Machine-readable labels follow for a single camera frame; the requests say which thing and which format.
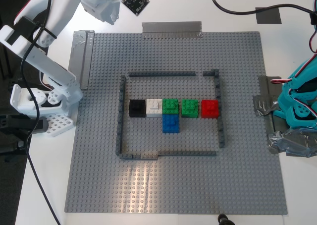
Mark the ribbed grey tape strip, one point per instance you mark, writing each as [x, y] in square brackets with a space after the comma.
[172, 29]

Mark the dark grey square patch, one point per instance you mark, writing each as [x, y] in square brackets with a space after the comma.
[268, 18]

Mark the flat grey duct tape strip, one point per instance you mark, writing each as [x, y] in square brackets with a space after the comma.
[266, 86]

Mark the small black knob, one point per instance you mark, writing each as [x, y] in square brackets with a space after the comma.
[224, 220]

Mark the black table clamp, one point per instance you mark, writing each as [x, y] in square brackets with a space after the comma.
[19, 124]

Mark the crumpled grey tape wad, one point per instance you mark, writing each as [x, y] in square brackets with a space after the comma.
[289, 143]

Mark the grey Lego baseplate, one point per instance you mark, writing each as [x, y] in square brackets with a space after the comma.
[173, 185]

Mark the blue Lego cube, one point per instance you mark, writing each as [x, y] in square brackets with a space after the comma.
[171, 124]

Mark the long grey duct tape strip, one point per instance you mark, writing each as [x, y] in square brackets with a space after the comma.
[84, 61]

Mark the green Lego cube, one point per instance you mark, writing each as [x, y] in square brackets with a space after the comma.
[190, 108]
[171, 106]

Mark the red Lego cube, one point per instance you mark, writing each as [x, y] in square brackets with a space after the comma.
[210, 109]

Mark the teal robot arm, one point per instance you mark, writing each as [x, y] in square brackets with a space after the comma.
[301, 96]

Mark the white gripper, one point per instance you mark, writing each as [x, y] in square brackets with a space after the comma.
[109, 13]

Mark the dark grey brick strip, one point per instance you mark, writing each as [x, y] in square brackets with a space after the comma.
[138, 156]

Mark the white arm base mount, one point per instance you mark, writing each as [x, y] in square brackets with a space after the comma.
[24, 101]

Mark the white Lego cube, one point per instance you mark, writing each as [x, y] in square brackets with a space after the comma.
[153, 108]

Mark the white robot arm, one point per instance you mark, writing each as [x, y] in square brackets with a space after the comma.
[49, 61]

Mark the black Lego cube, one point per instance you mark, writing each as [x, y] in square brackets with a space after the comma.
[137, 108]

